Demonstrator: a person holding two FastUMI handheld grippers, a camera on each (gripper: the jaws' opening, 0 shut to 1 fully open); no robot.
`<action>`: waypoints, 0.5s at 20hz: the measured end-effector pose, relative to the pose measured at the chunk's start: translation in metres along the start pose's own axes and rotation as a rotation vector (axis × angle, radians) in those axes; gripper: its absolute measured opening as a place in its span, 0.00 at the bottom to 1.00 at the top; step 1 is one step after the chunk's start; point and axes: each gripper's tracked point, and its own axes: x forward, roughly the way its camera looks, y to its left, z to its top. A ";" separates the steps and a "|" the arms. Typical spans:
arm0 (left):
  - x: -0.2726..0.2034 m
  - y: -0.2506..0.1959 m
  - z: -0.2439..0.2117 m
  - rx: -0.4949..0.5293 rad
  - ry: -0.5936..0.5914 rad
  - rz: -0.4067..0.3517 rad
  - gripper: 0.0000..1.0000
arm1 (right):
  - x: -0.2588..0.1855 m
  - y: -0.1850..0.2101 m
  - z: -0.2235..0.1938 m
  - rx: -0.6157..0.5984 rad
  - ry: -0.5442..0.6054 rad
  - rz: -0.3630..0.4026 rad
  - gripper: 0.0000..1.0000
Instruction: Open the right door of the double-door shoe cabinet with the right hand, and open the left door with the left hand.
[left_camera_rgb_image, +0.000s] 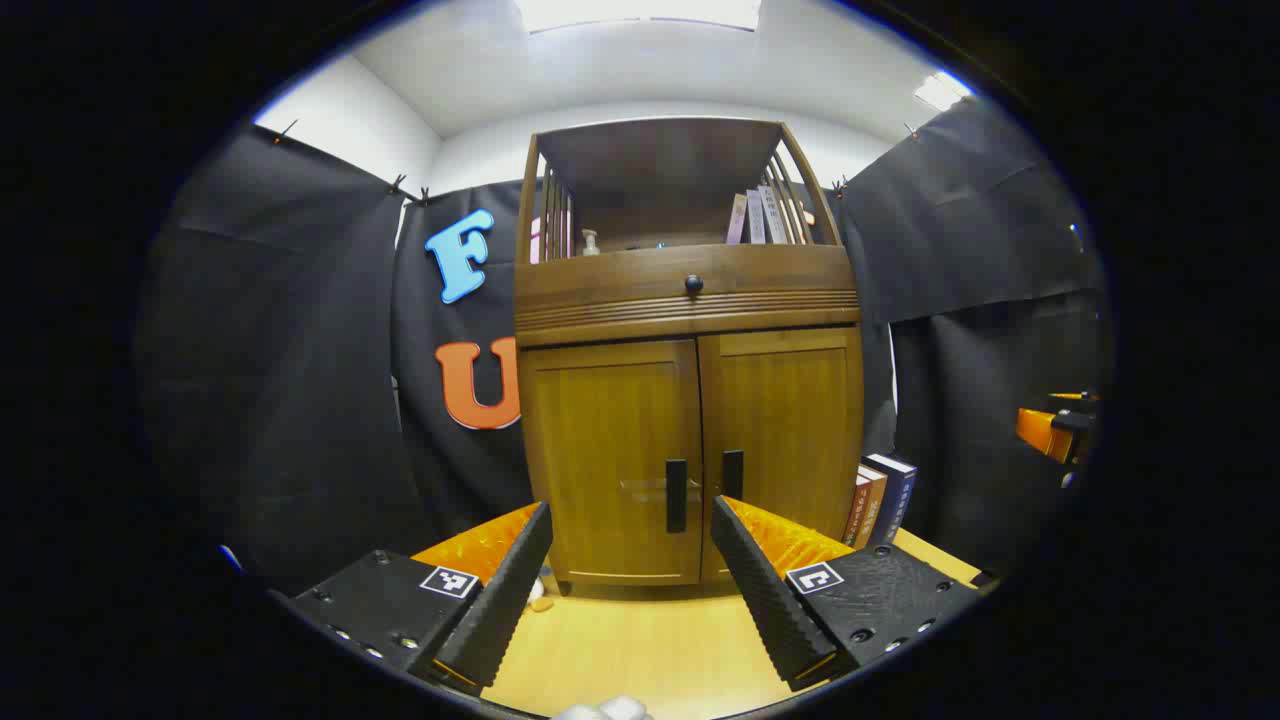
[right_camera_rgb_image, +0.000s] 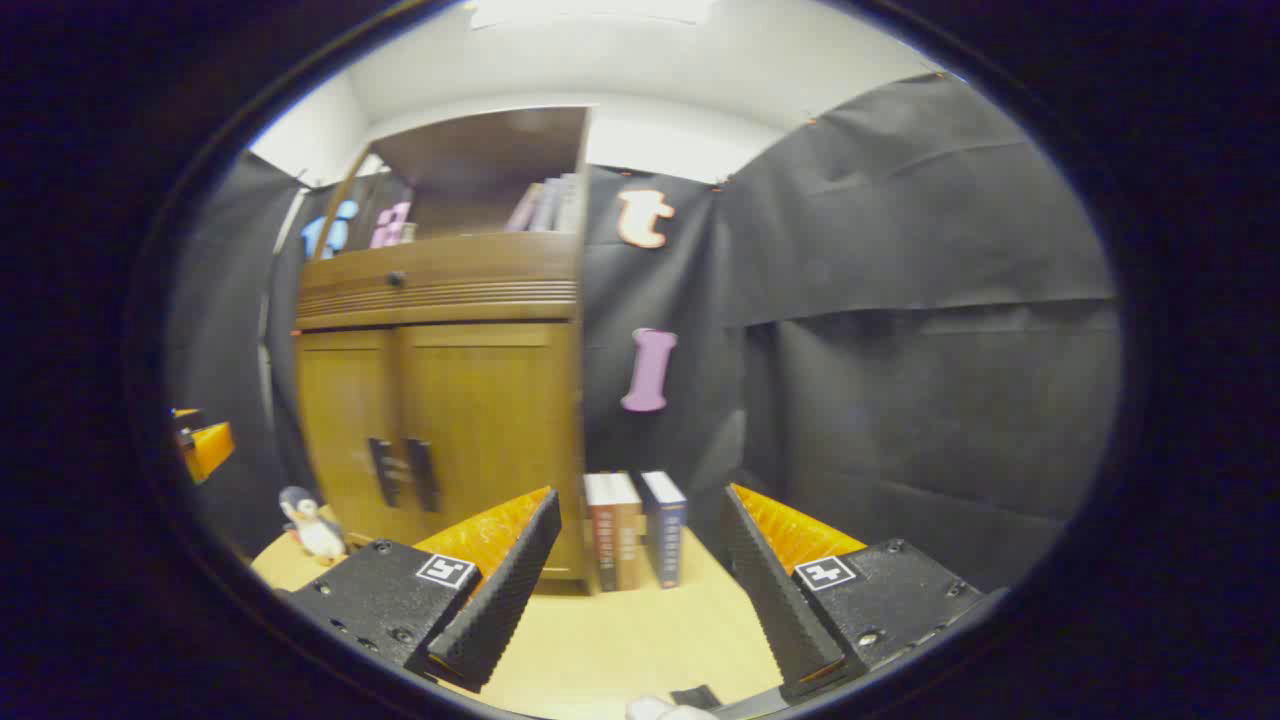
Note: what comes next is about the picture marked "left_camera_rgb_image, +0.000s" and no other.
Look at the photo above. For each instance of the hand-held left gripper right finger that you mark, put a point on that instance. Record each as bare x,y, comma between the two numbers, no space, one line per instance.
765,600

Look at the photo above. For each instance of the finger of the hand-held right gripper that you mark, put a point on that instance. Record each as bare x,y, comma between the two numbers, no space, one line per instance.
1040,430
1072,401

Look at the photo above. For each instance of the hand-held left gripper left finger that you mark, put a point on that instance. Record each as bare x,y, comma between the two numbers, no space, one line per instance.
505,600

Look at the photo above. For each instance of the wooden cabinet door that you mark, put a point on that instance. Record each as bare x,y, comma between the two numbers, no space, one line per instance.
600,450
790,420

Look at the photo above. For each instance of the wooden double-door shoe cabinet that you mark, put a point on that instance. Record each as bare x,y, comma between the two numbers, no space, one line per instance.
690,315

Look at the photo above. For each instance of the penguin plush toy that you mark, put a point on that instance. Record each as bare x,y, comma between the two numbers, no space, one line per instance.
541,595

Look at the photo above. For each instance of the red-brown book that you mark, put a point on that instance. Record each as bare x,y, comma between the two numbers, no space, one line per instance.
856,515

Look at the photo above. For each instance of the tan book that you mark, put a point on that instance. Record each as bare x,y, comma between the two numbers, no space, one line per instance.
872,505

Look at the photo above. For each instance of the navy blue book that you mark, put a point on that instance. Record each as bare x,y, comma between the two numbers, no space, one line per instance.
896,495

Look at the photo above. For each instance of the black backdrop cloth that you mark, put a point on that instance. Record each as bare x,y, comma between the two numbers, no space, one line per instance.
280,350

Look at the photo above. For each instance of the small ceiling light panel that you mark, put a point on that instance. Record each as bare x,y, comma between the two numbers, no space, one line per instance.
942,90

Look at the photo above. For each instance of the wooden drawer with black knob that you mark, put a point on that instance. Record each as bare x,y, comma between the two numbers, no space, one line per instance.
600,275

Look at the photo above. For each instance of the white book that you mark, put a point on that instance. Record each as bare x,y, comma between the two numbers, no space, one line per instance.
773,215

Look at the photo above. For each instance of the grey book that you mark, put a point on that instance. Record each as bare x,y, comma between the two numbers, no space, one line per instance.
755,218

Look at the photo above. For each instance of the small pump bottle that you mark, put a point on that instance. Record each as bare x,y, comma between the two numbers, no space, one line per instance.
590,244

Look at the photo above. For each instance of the pale purple book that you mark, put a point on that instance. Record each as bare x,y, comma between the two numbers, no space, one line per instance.
737,220

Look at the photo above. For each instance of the large ceiling light panel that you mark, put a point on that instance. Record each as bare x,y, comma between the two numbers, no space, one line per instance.
640,12

